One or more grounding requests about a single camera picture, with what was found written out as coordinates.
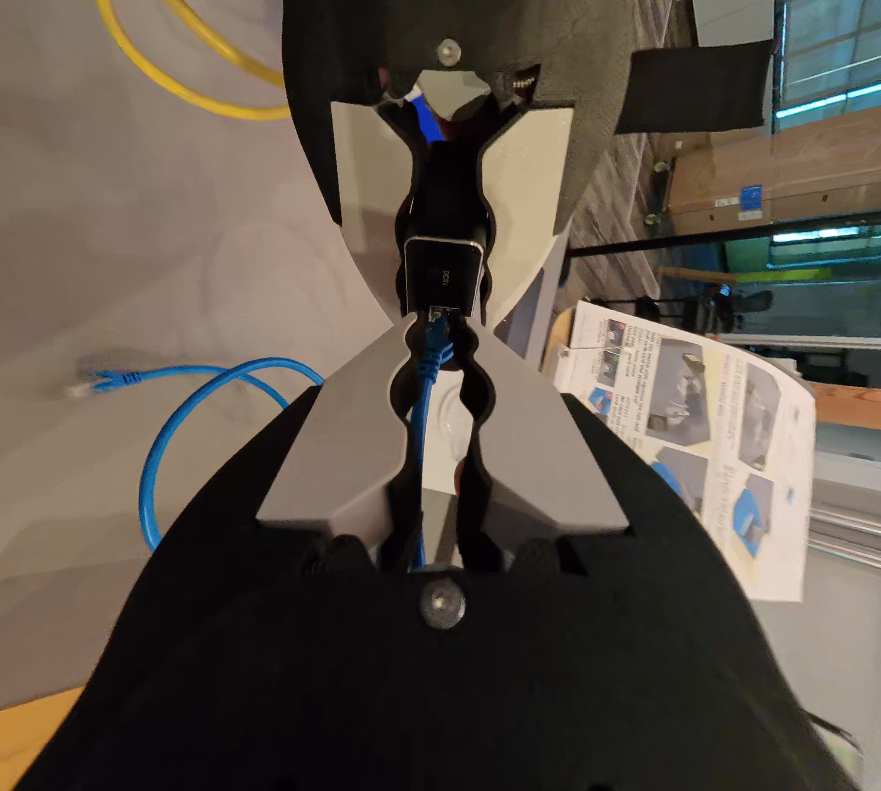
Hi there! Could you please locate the yellow ethernet cable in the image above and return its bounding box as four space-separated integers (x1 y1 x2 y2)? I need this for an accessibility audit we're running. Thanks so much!
93 0 298 121

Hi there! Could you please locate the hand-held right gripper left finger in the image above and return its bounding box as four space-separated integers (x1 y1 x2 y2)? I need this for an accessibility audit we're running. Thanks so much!
256 312 426 572

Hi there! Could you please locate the printed instruction sheet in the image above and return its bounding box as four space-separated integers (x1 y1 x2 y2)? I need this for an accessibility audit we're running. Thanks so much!
554 301 816 602

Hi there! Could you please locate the green panel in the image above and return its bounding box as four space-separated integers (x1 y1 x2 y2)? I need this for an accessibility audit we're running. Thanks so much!
730 234 881 286

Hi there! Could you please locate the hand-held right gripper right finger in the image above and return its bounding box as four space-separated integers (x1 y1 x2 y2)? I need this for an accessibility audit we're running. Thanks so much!
451 316 630 573

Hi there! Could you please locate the black ethernet splitter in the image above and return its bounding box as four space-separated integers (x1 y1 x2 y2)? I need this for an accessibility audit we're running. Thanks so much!
401 140 494 318

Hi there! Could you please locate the black wheeled chair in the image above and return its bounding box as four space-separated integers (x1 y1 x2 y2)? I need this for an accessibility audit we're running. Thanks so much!
633 285 773 334

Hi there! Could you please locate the black pole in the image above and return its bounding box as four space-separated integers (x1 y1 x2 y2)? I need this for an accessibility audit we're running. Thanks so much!
571 220 881 256

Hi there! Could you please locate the window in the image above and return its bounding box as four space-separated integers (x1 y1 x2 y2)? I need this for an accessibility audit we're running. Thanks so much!
774 0 881 117

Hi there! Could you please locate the blue ethernet cable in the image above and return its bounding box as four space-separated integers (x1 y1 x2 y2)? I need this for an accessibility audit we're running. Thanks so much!
67 306 455 568

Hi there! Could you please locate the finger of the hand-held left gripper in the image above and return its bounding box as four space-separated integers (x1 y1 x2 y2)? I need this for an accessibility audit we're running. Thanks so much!
478 107 576 331
330 101 424 324

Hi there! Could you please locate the large cardboard box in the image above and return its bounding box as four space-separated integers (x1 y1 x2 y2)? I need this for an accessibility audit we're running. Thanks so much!
669 110 881 234

